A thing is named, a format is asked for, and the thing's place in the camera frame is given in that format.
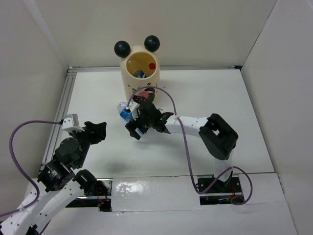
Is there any dark-blue label bottle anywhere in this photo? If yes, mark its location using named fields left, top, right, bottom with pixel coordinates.
left=133, top=70, right=147, bottom=79

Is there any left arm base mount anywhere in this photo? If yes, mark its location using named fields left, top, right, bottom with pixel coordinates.
left=66, top=178, right=112, bottom=212

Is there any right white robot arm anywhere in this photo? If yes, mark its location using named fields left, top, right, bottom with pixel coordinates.
left=124, top=102, right=238, bottom=192

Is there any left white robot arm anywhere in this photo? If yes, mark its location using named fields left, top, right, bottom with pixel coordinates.
left=0, top=118, right=109, bottom=235

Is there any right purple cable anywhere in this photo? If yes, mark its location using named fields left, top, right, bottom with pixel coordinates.
left=126, top=86, right=253, bottom=205

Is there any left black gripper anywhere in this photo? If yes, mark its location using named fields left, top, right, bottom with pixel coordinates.
left=69, top=120, right=108, bottom=168

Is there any aluminium frame rail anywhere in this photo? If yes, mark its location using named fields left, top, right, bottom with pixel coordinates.
left=57, top=70, right=246, bottom=178

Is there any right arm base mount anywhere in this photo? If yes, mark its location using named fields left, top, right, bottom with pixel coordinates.
left=193, top=175, right=245, bottom=206

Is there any red label red-cap bottle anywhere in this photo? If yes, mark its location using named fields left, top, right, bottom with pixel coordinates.
left=149, top=63, right=156, bottom=70

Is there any cream panda-ear bin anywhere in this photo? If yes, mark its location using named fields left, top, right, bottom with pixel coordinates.
left=114, top=35, right=160, bottom=104

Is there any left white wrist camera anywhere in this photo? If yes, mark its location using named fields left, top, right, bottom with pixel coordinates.
left=62, top=114, right=84, bottom=133

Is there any light-blue label bottle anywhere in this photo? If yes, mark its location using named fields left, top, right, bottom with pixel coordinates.
left=117, top=102, right=145, bottom=135

